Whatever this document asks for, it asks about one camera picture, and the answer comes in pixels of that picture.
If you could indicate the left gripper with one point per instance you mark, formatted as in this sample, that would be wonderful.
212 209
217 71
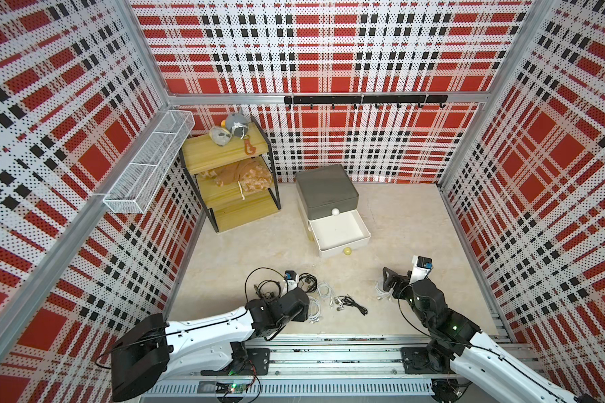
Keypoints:
302 315

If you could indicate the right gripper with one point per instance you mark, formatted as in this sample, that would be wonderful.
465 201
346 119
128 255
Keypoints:
402 283

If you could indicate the white earphones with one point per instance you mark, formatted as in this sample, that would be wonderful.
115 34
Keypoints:
381 294
327 293
315 310

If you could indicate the white drawer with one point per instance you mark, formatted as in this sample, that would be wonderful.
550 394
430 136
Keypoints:
335 234

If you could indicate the grey top drawer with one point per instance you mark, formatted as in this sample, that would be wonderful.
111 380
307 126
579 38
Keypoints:
324 189

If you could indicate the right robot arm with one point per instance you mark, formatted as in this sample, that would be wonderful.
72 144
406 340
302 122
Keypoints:
467 351

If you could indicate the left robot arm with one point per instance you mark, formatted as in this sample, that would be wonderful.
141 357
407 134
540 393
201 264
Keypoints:
154 349

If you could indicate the black braided earphones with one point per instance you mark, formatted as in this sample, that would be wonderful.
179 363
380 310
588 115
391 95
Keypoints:
308 283

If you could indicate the black earphones far left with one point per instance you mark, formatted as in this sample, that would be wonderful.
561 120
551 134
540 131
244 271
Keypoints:
268 290

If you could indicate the black earphones front centre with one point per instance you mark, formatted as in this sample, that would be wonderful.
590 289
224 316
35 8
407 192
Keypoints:
347 301

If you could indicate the three-drawer storage cabinet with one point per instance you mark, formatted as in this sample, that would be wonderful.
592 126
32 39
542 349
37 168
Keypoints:
328 202

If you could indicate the green circuit board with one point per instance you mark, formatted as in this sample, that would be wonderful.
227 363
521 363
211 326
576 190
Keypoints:
233 388

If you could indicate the brown plush bear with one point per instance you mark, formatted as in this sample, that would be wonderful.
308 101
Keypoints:
247 176

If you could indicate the wooden three-tier shelf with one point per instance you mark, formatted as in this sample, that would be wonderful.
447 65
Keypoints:
224 207

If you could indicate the orange carabiner toy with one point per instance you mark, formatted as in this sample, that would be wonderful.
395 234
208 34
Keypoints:
249 149

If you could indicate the grey plush toy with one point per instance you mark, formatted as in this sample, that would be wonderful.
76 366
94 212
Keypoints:
237 124

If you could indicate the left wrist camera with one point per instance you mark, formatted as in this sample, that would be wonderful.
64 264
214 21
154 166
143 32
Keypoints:
291 280

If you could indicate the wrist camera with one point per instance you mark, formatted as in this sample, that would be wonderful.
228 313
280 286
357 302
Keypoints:
422 267
291 280

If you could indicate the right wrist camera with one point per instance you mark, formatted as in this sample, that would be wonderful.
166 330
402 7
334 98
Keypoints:
422 267

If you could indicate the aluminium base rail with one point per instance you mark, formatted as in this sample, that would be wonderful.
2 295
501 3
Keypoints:
317 367

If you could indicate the black wall hook rail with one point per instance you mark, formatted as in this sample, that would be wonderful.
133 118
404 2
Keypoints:
355 100

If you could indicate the white wire mesh basket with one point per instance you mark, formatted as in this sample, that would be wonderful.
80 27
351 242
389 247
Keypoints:
136 187

